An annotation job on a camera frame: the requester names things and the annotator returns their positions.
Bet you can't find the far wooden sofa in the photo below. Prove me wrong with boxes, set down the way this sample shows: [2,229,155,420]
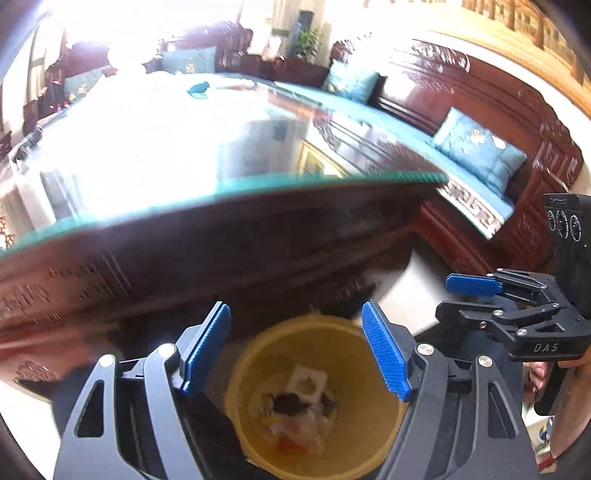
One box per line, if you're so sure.
[23,22,253,135]

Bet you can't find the black foam block with hole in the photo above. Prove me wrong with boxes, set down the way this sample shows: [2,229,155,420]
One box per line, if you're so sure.
[273,392,310,416]

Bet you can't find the dark teal crumpled paper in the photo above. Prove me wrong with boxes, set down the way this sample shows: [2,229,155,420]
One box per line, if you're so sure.
[186,81,211,98]

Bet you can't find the orange paper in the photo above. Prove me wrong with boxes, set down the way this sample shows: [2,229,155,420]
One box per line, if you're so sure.
[276,437,307,455]

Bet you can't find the clear plastic bag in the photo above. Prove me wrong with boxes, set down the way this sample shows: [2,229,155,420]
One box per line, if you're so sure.
[263,407,335,455]

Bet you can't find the teal embroidered pillow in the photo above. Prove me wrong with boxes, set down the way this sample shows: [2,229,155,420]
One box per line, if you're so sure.
[322,60,381,104]
[433,107,527,197]

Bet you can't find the person's right hand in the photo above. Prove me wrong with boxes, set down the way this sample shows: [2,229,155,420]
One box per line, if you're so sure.
[524,349,590,459]

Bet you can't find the long wooden sofa blue cushion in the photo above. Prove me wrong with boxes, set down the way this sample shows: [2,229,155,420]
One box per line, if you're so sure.
[276,38,588,278]

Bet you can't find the yellow trash bin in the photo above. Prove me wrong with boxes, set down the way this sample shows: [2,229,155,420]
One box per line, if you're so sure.
[224,315,406,479]

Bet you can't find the potted green plant corner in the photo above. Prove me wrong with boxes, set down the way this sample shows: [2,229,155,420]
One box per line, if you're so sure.
[293,29,322,63]

